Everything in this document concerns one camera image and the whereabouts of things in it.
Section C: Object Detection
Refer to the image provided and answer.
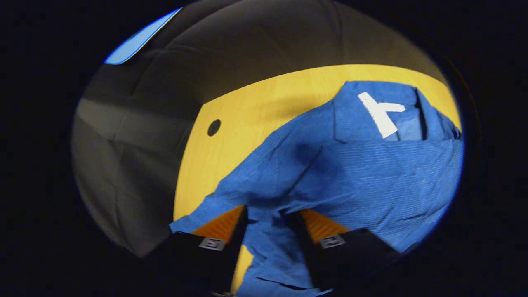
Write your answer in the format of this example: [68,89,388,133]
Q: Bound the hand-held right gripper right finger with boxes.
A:
[286,208,407,291]

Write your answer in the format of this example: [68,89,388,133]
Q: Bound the blue shirt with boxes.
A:
[169,80,464,297]

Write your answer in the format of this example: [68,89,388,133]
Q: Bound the black backdrop cloth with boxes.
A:
[71,0,448,258]

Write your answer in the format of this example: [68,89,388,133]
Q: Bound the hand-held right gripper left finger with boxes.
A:
[159,205,249,295]

